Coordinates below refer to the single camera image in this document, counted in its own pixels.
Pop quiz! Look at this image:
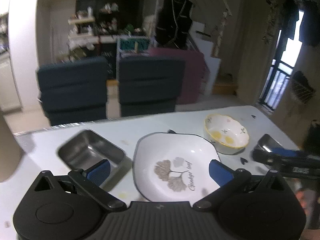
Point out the yellow rimmed lemon bowl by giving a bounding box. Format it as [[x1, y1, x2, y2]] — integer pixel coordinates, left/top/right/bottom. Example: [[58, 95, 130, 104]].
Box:
[[204, 114, 249, 155]]

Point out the white ginkgo leaf plate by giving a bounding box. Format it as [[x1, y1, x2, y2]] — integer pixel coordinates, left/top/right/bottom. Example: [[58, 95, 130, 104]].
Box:
[[132, 132, 220, 204]]

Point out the person's right hand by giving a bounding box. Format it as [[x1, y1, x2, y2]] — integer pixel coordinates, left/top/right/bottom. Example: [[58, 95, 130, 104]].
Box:
[[296, 188, 319, 230]]

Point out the rectangular steel tray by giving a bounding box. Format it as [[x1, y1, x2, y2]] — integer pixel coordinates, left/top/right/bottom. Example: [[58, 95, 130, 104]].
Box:
[[57, 129, 126, 179], [255, 134, 283, 153]]

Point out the beige ribbed jug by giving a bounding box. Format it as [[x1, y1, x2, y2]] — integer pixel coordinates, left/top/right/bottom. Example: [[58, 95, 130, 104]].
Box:
[[0, 114, 23, 183]]

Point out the left dark blue chair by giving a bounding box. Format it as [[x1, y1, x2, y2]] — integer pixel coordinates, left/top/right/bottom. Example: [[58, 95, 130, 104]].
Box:
[[37, 56, 108, 126]]

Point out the dark blue chair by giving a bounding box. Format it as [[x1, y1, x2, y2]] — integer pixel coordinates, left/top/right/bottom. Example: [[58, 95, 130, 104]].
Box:
[[117, 56, 185, 117], [37, 56, 108, 126]]

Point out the maroon chair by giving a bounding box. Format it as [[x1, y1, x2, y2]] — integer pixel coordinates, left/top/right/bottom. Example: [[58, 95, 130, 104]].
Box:
[[149, 48, 207, 105]]

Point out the right dark blue chair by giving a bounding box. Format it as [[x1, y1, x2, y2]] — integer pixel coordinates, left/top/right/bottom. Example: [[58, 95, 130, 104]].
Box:
[[117, 56, 185, 117]]

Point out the teal poizon sign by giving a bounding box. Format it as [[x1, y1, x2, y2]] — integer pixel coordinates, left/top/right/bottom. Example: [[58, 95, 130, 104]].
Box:
[[119, 38, 150, 53]]

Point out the white shelf with clutter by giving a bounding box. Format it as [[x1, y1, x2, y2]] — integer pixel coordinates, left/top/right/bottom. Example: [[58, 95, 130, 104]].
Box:
[[67, 6, 118, 53]]

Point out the black hanging jacket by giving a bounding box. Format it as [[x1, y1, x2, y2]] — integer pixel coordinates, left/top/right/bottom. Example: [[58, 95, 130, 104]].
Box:
[[155, 0, 193, 50]]

